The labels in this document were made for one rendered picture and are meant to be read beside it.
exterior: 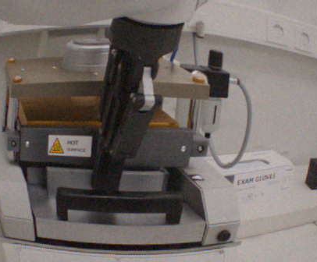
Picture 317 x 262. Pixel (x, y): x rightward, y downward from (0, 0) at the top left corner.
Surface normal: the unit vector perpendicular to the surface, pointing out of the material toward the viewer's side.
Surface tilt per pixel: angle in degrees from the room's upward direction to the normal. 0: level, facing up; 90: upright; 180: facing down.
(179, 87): 90
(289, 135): 90
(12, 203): 41
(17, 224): 90
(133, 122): 123
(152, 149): 90
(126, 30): 103
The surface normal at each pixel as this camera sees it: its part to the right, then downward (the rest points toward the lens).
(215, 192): 0.31, -0.53
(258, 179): 0.49, 0.24
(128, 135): 0.22, 0.77
